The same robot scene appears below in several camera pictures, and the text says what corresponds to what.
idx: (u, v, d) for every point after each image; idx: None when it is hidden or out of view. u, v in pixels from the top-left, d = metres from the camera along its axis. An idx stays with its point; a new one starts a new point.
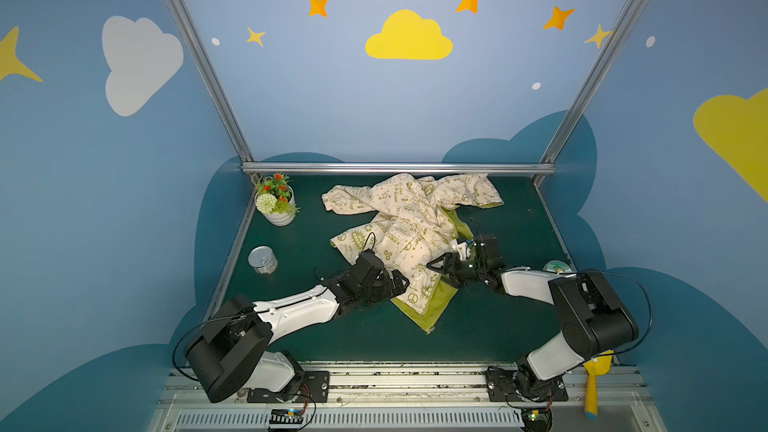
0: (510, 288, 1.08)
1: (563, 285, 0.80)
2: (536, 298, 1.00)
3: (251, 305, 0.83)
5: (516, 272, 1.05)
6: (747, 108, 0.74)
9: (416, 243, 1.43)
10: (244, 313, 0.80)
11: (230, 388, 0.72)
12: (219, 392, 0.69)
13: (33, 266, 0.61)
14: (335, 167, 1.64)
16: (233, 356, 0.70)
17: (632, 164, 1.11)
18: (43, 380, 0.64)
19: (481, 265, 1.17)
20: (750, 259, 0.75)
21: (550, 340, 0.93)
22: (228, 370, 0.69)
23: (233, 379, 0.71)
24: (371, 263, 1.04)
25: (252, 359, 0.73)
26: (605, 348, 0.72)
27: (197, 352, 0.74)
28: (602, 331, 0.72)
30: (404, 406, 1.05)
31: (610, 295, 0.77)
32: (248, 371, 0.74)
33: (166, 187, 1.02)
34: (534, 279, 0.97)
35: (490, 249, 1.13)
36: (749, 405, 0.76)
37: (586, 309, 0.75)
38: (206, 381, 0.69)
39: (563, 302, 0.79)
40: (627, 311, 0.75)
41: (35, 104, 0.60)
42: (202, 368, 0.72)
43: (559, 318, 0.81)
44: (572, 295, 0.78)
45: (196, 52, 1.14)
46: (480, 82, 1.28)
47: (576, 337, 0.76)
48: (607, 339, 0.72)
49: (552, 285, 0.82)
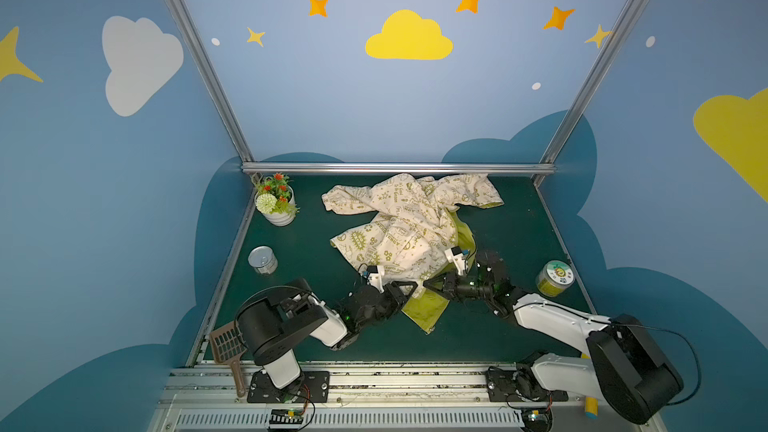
0: (523, 322, 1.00)
1: (604, 344, 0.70)
2: (558, 337, 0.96)
3: (310, 289, 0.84)
5: (534, 307, 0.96)
6: (747, 108, 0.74)
9: (416, 242, 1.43)
10: (301, 294, 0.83)
11: (275, 354, 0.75)
12: (263, 357, 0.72)
13: (33, 267, 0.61)
14: (335, 167, 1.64)
16: (292, 324, 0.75)
17: (632, 164, 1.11)
18: (43, 381, 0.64)
19: (485, 286, 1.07)
20: (752, 260, 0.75)
21: (569, 369, 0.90)
22: (286, 334, 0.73)
23: (283, 345, 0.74)
24: (363, 302, 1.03)
25: (305, 333, 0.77)
26: (656, 411, 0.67)
27: (253, 310, 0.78)
28: (658, 393, 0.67)
30: (404, 406, 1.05)
31: (652, 350, 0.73)
32: (295, 345, 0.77)
33: (167, 187, 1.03)
34: (562, 322, 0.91)
35: (498, 272, 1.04)
36: (752, 406, 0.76)
37: (632, 369, 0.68)
38: (256, 343, 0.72)
39: (605, 361, 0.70)
40: (671, 365, 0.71)
41: (34, 103, 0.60)
42: (253, 329, 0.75)
43: (601, 375, 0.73)
44: (615, 356, 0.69)
45: (195, 51, 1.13)
46: (481, 81, 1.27)
47: (619, 393, 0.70)
48: (660, 403, 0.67)
49: (590, 344, 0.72)
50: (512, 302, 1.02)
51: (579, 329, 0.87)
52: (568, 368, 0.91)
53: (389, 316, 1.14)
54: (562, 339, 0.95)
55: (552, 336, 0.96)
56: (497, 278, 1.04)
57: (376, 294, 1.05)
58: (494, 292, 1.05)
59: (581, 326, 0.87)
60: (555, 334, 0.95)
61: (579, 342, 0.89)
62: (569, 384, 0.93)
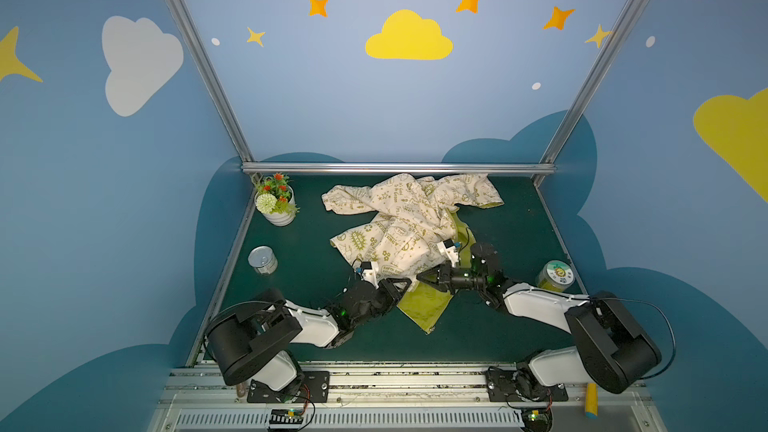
0: (512, 309, 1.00)
1: (581, 317, 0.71)
2: (542, 320, 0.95)
3: (284, 301, 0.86)
5: (521, 293, 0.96)
6: (746, 108, 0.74)
9: (414, 243, 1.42)
10: (274, 306, 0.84)
11: (246, 373, 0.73)
12: (234, 376, 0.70)
13: (34, 266, 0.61)
14: (335, 167, 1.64)
16: (263, 339, 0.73)
17: (632, 164, 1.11)
18: (43, 381, 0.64)
19: (479, 277, 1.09)
20: (753, 260, 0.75)
21: (559, 357, 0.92)
22: (257, 351, 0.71)
23: (254, 362, 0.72)
24: (359, 298, 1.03)
25: (277, 349, 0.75)
26: (632, 381, 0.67)
27: (222, 328, 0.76)
28: (634, 365, 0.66)
30: (404, 406, 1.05)
31: (631, 323, 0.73)
32: (268, 361, 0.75)
33: (166, 187, 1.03)
34: (545, 303, 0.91)
35: (492, 264, 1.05)
36: (751, 406, 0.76)
37: (610, 341, 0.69)
38: (226, 363, 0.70)
39: (583, 335, 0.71)
40: (648, 337, 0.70)
41: (35, 103, 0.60)
42: (223, 347, 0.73)
43: (580, 351, 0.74)
44: (592, 329, 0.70)
45: (196, 52, 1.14)
46: (482, 81, 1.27)
47: (598, 365, 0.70)
48: (636, 374, 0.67)
49: (569, 318, 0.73)
50: (502, 290, 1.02)
51: (559, 306, 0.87)
52: (558, 357, 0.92)
53: (386, 310, 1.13)
54: (548, 323, 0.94)
55: (539, 321, 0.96)
56: (491, 269, 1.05)
57: (371, 289, 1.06)
58: (486, 283, 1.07)
59: (562, 305, 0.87)
60: (541, 318, 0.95)
61: (560, 321, 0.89)
62: (566, 378, 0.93)
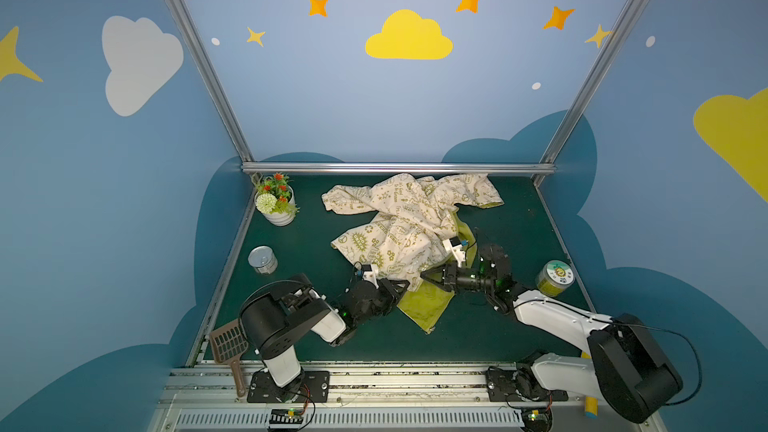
0: (522, 318, 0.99)
1: (605, 343, 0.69)
2: (556, 333, 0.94)
3: (311, 283, 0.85)
5: (532, 305, 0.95)
6: (746, 108, 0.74)
9: (415, 238, 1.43)
10: (301, 290, 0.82)
11: (280, 349, 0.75)
12: (269, 350, 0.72)
13: (34, 267, 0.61)
14: (335, 167, 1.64)
16: (297, 317, 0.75)
17: (632, 164, 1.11)
18: (43, 380, 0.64)
19: (487, 278, 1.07)
20: (753, 260, 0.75)
21: (569, 369, 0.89)
22: (292, 326, 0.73)
23: (288, 338, 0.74)
24: (359, 296, 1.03)
25: (309, 327, 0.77)
26: (653, 411, 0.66)
27: (256, 306, 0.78)
28: (656, 394, 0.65)
30: (404, 406, 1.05)
31: (653, 350, 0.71)
32: (301, 338, 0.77)
33: (166, 187, 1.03)
34: (563, 320, 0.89)
35: (502, 268, 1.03)
36: (751, 406, 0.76)
37: (633, 369, 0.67)
38: (261, 338, 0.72)
39: (605, 361, 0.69)
40: (672, 366, 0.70)
41: (34, 103, 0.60)
42: (257, 323, 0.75)
43: (599, 375, 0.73)
44: (616, 355, 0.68)
45: (195, 51, 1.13)
46: (482, 80, 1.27)
47: (617, 391, 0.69)
48: (657, 404, 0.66)
49: (591, 343, 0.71)
50: (512, 298, 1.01)
51: (579, 326, 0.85)
52: (568, 368, 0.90)
53: (386, 309, 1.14)
54: (564, 337, 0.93)
55: (552, 333, 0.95)
56: (500, 274, 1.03)
57: (371, 288, 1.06)
58: (494, 287, 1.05)
59: (581, 325, 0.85)
60: (555, 331, 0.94)
61: (579, 340, 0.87)
62: (570, 386, 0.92)
